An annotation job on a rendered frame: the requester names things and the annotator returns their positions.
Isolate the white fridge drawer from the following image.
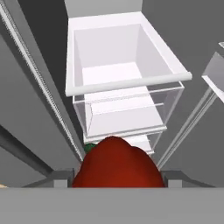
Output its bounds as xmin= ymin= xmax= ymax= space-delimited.
xmin=64 ymin=11 xmax=193 ymax=98

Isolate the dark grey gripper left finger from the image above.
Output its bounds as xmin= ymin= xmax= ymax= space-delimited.
xmin=22 ymin=168 xmax=76 ymax=188

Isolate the grey fridge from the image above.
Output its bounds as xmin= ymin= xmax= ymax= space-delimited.
xmin=17 ymin=0 xmax=187 ymax=165

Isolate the clear fridge drawer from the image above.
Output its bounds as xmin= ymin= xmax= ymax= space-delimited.
xmin=72 ymin=80 xmax=186 ymax=138

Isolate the red bell pepper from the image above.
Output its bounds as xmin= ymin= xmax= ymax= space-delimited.
xmin=71 ymin=136 xmax=166 ymax=188

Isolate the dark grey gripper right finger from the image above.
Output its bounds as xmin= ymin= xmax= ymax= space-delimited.
xmin=160 ymin=170 xmax=217 ymax=188

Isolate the clear fridge door bin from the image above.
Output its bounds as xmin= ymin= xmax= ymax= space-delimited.
xmin=200 ymin=41 xmax=224 ymax=103

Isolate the grey fridge door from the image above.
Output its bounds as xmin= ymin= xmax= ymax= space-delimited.
xmin=0 ymin=0 xmax=86 ymax=188
xmin=157 ymin=0 xmax=224 ymax=188

